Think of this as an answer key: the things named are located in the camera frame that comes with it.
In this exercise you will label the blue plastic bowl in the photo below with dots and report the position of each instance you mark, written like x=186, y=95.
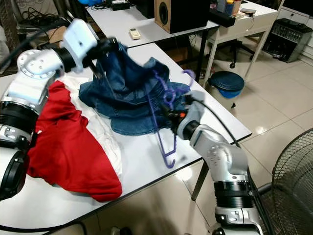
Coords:
x=90, y=2

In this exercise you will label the narrow white table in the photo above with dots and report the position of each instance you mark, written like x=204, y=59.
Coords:
x=117, y=22

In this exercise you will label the black office chair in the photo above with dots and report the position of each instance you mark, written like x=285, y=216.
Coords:
x=237, y=51

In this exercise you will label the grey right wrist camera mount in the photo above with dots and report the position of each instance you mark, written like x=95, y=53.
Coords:
x=195, y=110

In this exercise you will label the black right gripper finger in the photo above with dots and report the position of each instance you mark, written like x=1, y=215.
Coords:
x=167, y=108
x=170, y=118

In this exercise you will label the red and white garment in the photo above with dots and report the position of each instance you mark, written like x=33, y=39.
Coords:
x=68, y=152

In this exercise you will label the black table leg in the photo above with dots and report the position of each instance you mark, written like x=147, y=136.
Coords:
x=199, y=181

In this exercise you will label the white remote control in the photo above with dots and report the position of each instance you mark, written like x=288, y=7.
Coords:
x=134, y=33

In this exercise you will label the large white table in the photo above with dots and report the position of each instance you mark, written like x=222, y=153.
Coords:
x=142, y=181

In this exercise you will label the beige desk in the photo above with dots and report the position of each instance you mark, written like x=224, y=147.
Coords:
x=254, y=19

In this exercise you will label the black audio equipment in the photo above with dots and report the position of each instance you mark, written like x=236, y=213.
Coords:
x=286, y=39

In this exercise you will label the purple plastic hanger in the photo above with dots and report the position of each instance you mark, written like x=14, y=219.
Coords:
x=170, y=164

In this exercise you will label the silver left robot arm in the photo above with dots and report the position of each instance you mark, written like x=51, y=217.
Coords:
x=29, y=88

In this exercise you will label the blue denim garment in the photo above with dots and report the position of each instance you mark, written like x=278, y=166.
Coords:
x=127, y=107

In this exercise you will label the black power adapter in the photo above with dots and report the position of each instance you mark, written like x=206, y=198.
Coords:
x=121, y=5

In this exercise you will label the black wooden speaker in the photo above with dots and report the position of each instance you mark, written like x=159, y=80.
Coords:
x=181, y=14

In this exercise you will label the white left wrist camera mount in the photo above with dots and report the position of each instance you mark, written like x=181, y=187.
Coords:
x=80, y=44

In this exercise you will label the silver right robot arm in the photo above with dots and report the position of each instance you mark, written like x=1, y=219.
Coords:
x=220, y=156

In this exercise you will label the blue plastic basin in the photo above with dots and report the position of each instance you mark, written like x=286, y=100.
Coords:
x=225, y=83

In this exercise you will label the black tray with bottles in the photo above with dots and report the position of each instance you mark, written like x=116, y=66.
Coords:
x=222, y=18

